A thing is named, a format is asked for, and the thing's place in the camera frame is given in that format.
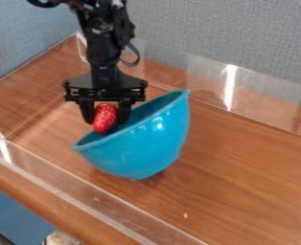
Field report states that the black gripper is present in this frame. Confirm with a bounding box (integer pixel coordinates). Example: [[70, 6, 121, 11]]
[[63, 68, 149, 124]]

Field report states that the red toy strawberry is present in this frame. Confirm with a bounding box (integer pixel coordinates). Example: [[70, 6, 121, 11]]
[[93, 102, 118, 133]]

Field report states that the blue plastic bowl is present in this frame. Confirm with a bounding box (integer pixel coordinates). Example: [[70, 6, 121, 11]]
[[74, 89, 192, 180]]

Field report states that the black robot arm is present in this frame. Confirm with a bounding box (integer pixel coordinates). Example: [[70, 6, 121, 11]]
[[27, 0, 149, 124]]

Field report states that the clear acrylic front barrier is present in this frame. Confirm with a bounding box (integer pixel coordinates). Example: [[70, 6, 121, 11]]
[[0, 131, 209, 245]]

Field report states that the clear acrylic barrier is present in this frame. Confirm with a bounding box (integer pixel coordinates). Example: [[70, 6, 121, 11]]
[[0, 131, 209, 245], [75, 31, 301, 141]]

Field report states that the clear acrylic back barrier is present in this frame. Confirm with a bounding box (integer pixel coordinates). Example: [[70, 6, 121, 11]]
[[75, 31, 301, 141]]

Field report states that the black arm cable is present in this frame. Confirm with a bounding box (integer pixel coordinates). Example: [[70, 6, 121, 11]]
[[119, 42, 142, 68]]

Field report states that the clear acrylic corner bracket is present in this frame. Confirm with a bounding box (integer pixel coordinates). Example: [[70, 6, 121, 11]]
[[75, 32, 89, 62]]

